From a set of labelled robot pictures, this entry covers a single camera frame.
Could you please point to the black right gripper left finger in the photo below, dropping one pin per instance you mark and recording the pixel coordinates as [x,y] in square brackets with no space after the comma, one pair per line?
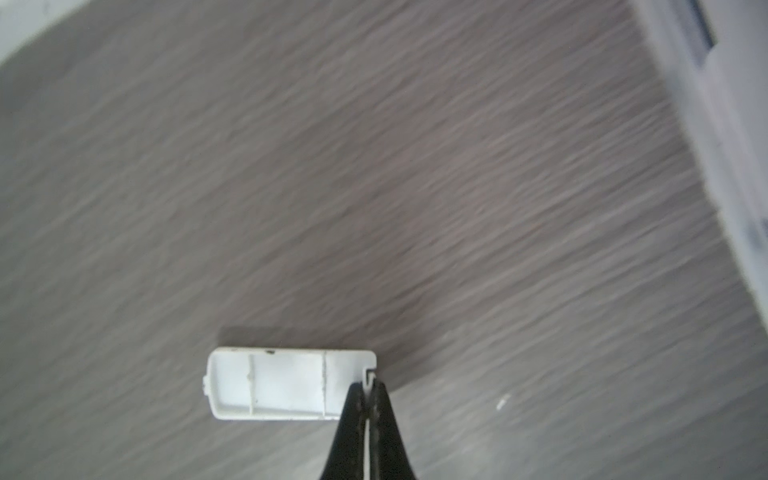
[346,456]

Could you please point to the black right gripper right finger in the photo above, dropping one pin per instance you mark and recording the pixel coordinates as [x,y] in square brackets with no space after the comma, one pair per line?
[388,457]

